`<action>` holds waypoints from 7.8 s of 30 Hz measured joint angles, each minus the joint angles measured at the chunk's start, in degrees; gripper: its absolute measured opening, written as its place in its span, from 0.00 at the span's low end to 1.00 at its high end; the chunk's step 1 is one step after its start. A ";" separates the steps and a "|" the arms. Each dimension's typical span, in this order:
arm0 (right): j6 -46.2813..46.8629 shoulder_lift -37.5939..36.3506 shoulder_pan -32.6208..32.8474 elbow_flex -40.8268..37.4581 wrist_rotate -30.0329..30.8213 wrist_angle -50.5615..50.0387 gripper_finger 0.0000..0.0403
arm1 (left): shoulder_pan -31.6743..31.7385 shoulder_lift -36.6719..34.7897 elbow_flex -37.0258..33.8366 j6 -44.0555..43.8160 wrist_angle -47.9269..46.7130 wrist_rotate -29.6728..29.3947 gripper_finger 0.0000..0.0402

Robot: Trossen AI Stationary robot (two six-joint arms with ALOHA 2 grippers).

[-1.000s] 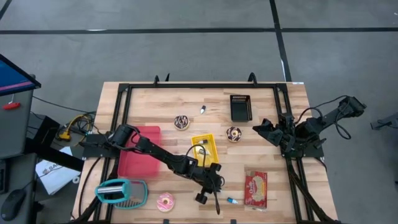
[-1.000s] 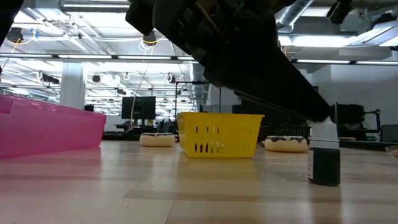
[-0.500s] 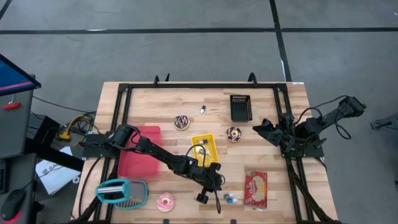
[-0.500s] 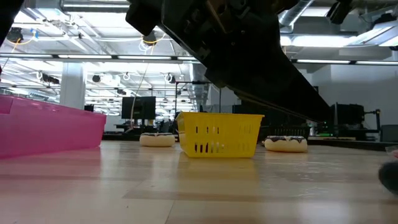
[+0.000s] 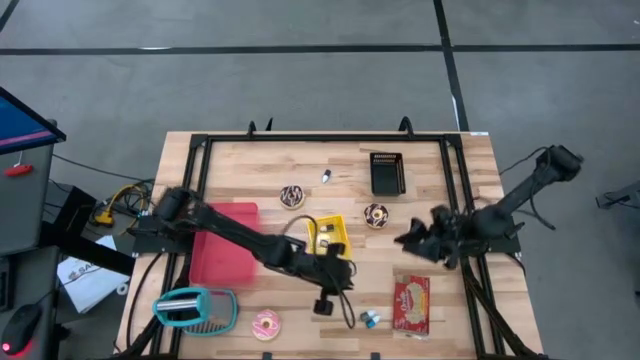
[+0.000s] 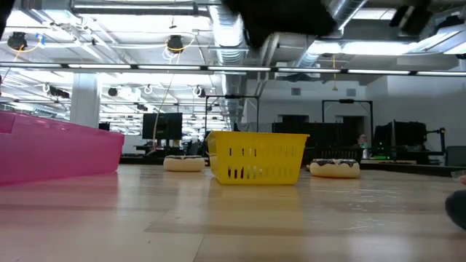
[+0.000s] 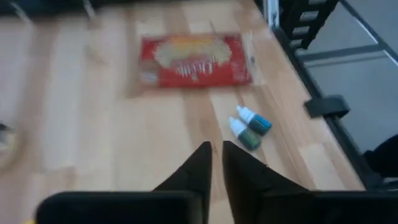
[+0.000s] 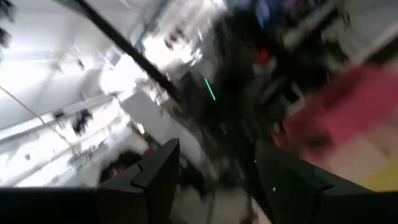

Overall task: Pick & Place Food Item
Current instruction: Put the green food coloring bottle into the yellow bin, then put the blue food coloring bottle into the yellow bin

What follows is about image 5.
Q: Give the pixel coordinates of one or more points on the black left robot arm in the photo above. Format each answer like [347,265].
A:
[235,235]

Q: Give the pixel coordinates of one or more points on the black computer mouse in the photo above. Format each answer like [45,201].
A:
[20,327]

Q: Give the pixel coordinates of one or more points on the black metal table frame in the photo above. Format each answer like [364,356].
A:
[325,137]

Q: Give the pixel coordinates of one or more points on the red snack packet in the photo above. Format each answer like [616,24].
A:
[411,305]

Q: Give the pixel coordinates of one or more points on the chocolate frosted toy donut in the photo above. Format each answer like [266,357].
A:
[369,216]
[285,197]

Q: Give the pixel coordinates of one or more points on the teal framed metal grater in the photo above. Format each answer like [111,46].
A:
[177,304]

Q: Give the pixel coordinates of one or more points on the yellow connector plug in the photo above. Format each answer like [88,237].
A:
[103,217]

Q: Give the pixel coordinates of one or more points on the pink frosted toy donut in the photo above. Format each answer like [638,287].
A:
[258,325]

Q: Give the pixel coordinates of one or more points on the red tag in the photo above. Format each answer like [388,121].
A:
[18,170]

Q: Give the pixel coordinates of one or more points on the yellow slotted plastic basket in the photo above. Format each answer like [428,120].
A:
[342,230]

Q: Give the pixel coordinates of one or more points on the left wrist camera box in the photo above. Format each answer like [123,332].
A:
[323,306]

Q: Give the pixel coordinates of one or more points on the pink plastic bin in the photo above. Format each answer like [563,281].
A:
[220,260]

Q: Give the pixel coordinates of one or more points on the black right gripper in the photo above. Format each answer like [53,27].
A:
[450,232]

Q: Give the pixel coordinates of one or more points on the black support bar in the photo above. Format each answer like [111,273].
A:
[90,252]

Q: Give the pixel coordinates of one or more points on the blue screen monitor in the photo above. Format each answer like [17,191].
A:
[20,125]

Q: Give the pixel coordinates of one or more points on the small blue-white object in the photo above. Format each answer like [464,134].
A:
[374,321]

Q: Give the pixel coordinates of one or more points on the black floor box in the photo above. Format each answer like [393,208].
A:
[75,205]

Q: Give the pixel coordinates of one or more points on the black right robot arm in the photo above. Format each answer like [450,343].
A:
[525,192]

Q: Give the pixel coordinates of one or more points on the white printed paper bag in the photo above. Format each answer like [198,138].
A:
[90,287]

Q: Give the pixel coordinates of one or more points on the black slotted plastic tray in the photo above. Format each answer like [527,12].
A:
[387,180]

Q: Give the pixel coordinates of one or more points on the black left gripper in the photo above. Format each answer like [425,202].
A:
[327,275]

